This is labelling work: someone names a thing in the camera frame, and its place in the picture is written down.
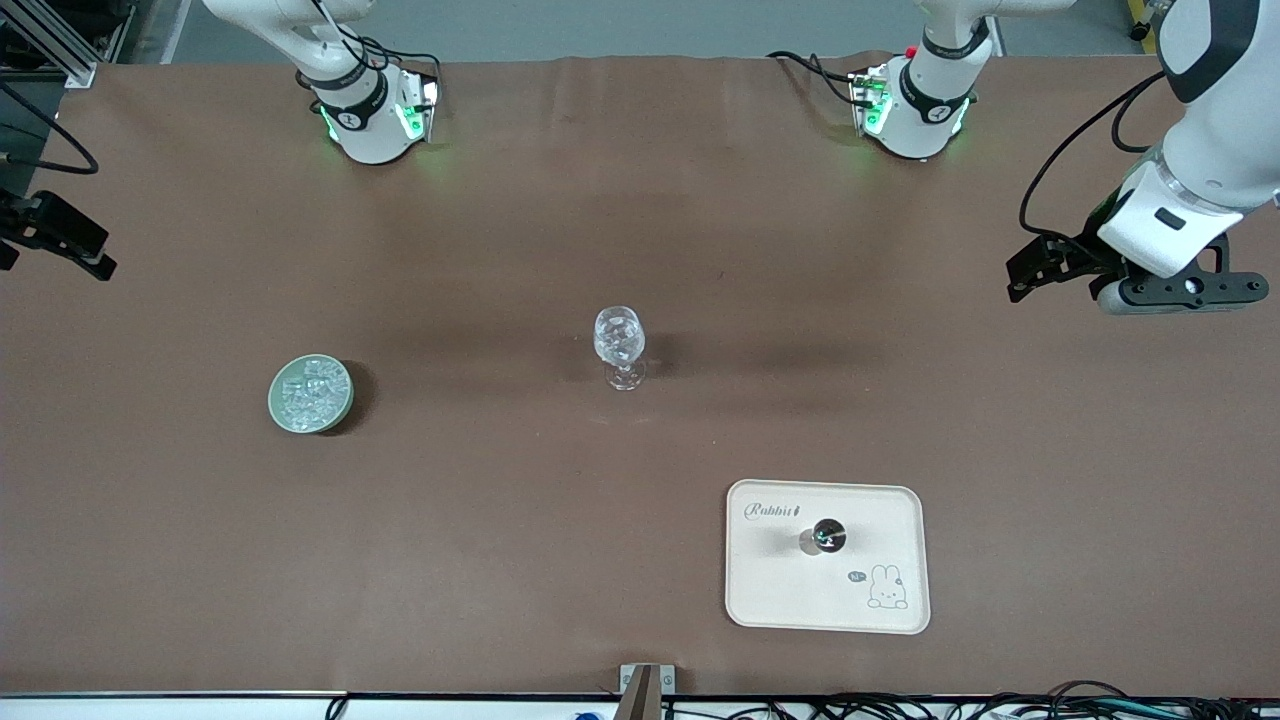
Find brown table cloth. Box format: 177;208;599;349
0;52;1280;698

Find green round bowl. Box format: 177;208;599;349
267;354;356;435

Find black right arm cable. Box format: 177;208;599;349
0;80;99;176

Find aluminium workcell frame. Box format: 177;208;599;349
0;0;101;89

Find cream rabbit print tray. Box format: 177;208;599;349
725;479;932;635

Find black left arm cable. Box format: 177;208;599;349
1018;70;1166;241

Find metal base connector panel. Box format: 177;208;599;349
850;68;893;138
400;72;443;143

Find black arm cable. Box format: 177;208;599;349
1018;70;1166;241
0;80;99;176

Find pile of clear ice cubes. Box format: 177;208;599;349
280;360;346;429

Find black cable bundle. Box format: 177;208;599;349
660;680;1280;720

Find brown camera post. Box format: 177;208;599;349
622;668;661;720

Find black base cable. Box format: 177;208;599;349
300;0;443;86
768;50;863;106

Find silver metal jigger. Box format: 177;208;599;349
798;517;849;557

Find clear wine glass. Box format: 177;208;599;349
593;306;648;392

